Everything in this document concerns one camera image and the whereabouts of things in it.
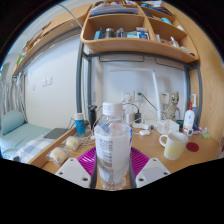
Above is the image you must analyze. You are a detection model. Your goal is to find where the cream ceramic mug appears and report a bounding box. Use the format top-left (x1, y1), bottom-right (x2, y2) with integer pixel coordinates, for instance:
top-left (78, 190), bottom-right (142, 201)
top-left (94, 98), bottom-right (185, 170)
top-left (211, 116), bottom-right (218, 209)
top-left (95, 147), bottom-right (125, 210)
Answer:
top-left (158, 131), bottom-right (190, 161)

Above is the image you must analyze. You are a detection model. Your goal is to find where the white red-pump lotion bottle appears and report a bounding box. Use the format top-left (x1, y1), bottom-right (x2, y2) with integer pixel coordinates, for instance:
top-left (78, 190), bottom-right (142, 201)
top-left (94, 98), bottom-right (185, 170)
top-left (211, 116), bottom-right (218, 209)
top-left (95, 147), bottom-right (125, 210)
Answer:
top-left (182, 101), bottom-right (196, 132)

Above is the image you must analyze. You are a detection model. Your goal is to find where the wooden tree figurine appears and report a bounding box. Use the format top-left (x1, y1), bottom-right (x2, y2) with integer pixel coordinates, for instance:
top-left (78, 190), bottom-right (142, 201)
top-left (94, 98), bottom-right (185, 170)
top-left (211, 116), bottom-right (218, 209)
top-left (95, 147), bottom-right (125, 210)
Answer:
top-left (164, 91), bottom-right (182, 122)

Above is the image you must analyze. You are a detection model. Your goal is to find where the teal pillow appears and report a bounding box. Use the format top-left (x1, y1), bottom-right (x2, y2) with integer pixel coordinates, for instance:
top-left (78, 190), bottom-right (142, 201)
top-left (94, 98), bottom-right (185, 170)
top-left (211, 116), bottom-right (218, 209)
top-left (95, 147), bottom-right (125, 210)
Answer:
top-left (0, 109), bottom-right (27, 136)

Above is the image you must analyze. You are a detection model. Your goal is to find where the bed with teal sheet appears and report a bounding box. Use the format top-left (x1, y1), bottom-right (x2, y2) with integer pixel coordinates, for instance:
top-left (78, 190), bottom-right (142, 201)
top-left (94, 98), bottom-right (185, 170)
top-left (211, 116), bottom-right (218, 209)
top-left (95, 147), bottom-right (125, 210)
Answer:
top-left (0, 123), bottom-right (56, 160)

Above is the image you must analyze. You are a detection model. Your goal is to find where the white light switch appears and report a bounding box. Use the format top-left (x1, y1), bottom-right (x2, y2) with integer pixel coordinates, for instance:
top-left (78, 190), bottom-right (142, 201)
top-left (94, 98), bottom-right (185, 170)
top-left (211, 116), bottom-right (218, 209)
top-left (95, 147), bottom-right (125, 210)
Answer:
top-left (41, 77), bottom-right (54, 88)

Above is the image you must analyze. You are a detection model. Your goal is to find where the small blue white-capped bottle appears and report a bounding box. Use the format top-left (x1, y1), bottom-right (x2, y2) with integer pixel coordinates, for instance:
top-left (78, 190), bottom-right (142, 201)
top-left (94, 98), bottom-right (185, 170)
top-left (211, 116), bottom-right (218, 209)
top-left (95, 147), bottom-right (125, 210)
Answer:
top-left (73, 112), bottom-right (87, 136)

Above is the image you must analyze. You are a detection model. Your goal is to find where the wooden shelf unit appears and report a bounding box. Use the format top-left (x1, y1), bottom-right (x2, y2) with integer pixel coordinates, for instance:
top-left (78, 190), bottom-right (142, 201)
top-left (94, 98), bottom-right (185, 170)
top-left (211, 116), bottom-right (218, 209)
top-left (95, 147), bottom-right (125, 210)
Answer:
top-left (80, 0), bottom-right (200, 64)

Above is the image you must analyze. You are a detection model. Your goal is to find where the clear plastic water bottle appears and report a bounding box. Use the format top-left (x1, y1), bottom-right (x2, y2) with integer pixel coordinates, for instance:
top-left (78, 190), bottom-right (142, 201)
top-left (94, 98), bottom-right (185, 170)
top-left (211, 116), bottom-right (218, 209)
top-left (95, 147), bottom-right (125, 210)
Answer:
top-left (93, 101), bottom-right (134, 192)

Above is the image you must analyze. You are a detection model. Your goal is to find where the dark grey tablet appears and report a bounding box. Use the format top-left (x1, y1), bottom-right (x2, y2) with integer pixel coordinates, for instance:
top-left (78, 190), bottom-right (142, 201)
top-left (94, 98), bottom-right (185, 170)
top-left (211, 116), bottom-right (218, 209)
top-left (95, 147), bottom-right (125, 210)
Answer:
top-left (43, 127), bottom-right (69, 140)

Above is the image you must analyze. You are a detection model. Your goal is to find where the small white earbud case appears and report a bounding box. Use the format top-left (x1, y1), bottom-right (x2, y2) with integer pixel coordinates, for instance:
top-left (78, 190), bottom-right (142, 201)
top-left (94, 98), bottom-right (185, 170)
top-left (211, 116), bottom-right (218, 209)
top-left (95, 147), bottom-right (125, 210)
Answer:
top-left (138, 129), bottom-right (152, 137)

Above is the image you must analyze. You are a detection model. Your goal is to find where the grey metal desk frame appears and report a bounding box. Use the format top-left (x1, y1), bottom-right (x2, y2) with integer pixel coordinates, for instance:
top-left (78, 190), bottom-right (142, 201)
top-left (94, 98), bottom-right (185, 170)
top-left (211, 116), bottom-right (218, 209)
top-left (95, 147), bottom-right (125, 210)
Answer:
top-left (75, 39), bottom-right (203, 128)

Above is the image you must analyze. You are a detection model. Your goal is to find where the black upright handheld tool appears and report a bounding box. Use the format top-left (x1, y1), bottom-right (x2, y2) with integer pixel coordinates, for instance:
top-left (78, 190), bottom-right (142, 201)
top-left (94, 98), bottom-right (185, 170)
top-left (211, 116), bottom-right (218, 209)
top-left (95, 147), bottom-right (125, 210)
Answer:
top-left (87, 104), bottom-right (98, 131)

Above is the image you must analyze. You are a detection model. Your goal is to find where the white desk lamp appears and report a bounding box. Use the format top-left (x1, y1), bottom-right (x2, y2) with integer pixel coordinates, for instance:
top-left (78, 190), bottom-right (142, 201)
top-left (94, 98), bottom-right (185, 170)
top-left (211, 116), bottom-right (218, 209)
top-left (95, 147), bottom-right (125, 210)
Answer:
top-left (108, 68), bottom-right (161, 121)

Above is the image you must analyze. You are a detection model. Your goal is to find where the white purple tissue pack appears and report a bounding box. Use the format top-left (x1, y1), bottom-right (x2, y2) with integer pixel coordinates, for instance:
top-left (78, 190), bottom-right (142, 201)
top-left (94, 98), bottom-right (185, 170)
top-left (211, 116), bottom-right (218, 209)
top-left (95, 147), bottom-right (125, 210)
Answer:
top-left (193, 126), bottom-right (208, 135)

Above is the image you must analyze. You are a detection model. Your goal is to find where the wrapped pale bun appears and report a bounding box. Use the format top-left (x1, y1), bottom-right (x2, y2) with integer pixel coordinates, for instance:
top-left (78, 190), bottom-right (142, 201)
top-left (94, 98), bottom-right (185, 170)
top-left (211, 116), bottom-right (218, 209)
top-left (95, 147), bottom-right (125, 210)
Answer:
top-left (63, 135), bottom-right (82, 151)
top-left (46, 146), bottom-right (69, 165)

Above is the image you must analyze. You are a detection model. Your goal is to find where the wooden bunk rail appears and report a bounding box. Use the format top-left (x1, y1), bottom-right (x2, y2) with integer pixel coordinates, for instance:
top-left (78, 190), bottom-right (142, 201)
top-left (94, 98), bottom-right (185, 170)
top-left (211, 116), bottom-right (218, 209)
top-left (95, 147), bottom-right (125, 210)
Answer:
top-left (12, 3), bottom-right (93, 78)

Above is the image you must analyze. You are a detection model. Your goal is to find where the wooden wardrobe side panel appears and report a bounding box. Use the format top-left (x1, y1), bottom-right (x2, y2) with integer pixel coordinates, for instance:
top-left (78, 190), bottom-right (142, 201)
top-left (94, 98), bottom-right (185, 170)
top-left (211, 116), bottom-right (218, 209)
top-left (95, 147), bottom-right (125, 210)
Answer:
top-left (166, 1), bottom-right (224, 144)

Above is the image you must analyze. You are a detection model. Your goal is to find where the black charger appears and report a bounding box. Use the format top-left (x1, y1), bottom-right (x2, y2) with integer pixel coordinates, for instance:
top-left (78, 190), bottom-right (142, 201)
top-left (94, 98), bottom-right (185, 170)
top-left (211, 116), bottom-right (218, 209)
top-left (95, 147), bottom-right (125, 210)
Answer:
top-left (134, 112), bottom-right (143, 124)

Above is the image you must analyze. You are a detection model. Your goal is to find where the white wall socket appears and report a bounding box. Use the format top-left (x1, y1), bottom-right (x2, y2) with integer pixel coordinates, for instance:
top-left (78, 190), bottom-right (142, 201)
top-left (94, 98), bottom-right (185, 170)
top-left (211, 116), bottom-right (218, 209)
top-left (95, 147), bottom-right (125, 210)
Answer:
top-left (122, 90), bottom-right (135, 102)
top-left (134, 89), bottom-right (146, 102)

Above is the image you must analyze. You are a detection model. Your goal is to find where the white power strip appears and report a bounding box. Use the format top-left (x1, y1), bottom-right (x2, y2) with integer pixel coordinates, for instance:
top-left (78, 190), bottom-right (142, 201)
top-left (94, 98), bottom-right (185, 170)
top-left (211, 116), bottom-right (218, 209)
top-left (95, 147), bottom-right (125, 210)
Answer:
top-left (131, 121), bottom-right (150, 130)

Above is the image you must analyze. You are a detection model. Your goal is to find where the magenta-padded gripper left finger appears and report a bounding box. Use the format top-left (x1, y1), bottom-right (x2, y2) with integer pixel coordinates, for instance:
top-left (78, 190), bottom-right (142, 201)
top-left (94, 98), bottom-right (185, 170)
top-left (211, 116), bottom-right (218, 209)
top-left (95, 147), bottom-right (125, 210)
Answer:
top-left (54, 146), bottom-right (98, 190)

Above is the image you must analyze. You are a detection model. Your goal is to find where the white wall-mounted device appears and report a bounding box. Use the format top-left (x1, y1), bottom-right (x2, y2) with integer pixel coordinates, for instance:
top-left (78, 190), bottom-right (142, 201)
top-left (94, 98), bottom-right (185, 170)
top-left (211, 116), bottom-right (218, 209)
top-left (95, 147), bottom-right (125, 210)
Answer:
top-left (159, 92), bottom-right (170, 105)

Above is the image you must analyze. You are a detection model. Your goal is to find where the flat round red coaster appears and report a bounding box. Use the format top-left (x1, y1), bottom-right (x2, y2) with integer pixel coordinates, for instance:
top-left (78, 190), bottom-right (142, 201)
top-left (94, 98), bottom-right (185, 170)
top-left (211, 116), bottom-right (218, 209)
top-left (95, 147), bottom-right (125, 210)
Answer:
top-left (185, 141), bottom-right (200, 153)

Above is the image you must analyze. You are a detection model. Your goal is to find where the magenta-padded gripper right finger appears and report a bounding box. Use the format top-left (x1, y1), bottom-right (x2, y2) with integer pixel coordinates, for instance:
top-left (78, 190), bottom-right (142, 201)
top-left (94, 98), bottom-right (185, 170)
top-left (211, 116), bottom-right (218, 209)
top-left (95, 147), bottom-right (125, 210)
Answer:
top-left (128, 146), bottom-right (172, 189)

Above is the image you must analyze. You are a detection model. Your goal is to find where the grey patterned curtain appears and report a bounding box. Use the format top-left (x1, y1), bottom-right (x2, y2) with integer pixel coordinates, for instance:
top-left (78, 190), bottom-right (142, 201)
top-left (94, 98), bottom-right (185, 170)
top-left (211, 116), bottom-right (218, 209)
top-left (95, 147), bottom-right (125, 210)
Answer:
top-left (0, 78), bottom-right (26, 118)

